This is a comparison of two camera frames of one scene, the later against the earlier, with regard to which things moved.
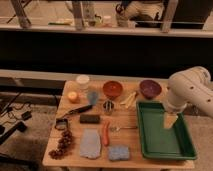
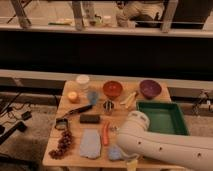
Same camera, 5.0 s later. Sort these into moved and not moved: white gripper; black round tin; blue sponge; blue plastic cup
Moved: white gripper
Not moved: blue plastic cup; black round tin; blue sponge
